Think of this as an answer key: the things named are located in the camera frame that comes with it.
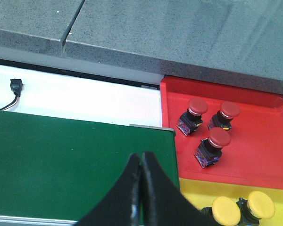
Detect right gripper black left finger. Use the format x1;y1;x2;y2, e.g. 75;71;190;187
76;153;141;226

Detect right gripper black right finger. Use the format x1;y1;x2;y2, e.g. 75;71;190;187
141;152;217;226

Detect yellow mushroom push button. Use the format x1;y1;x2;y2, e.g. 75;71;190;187
201;196;241;226

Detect red mushroom push button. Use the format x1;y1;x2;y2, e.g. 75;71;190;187
176;97;208;136

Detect yellow plastic tray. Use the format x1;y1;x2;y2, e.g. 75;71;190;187
180;178;283;226

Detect green conveyor belt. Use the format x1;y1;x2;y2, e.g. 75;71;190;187
0;111;179;221

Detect orange red object at edge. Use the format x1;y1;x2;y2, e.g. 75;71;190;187
160;76;283;189

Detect grey stone slab right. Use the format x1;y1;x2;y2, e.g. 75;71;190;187
65;0;283;94

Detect grey stone slab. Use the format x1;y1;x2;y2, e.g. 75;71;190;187
0;0;84;57
65;0;283;94

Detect grey stone slab left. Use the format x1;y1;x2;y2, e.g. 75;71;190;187
0;0;84;57

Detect silver belt end bracket right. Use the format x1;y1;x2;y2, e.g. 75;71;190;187
129;124;176;137

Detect silver aluminium conveyor rail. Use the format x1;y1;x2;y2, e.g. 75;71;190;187
0;215;77;226

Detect black sensor with cable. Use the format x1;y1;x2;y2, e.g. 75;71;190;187
0;79;23;111

